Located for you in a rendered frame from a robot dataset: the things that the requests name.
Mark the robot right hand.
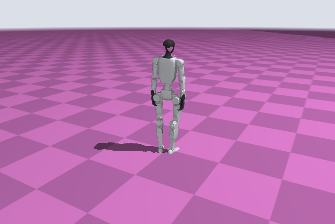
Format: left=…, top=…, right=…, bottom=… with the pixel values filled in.
left=178, top=94, right=185, bottom=110

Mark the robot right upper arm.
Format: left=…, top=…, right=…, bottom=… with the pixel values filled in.
left=175, top=59, right=184, bottom=82

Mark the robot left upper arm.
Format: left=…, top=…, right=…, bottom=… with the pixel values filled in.
left=152, top=57, right=159, bottom=79

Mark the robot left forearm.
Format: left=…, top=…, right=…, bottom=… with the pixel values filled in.
left=150, top=74, right=157, bottom=94

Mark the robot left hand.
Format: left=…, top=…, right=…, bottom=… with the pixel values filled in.
left=151, top=90, right=157, bottom=106

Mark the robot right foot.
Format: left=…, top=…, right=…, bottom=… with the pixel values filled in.
left=167, top=147, right=179, bottom=154

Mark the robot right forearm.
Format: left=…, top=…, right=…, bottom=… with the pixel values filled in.
left=180, top=77, right=186, bottom=98

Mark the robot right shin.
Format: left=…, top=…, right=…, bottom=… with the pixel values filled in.
left=169, top=122, right=178, bottom=150

